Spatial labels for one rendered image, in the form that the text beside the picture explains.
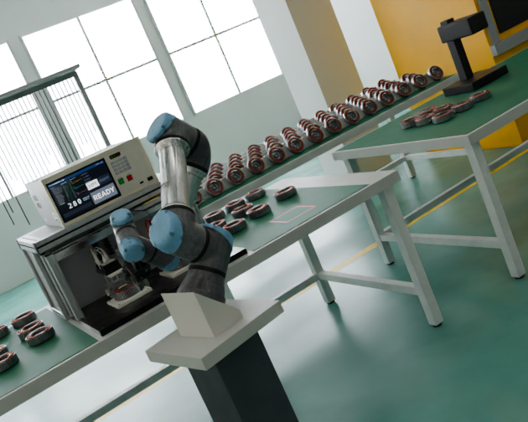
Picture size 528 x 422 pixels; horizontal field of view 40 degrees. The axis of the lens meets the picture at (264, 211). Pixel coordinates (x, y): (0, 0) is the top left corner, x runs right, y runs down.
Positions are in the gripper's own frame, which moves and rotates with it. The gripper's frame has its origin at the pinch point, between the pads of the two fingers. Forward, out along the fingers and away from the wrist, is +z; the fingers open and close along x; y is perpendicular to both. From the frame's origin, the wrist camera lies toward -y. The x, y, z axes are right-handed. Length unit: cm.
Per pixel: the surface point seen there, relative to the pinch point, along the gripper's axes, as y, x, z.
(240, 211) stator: -48, 74, 35
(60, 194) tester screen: -50, -4, -17
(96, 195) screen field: -46.7, 8.9, -11.3
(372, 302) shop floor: -10, 123, 103
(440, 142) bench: 1, 157, 12
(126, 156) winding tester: -51, 27, -19
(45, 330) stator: -28.3, -32.1, 22.7
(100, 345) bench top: 8.7, -22.4, 7.2
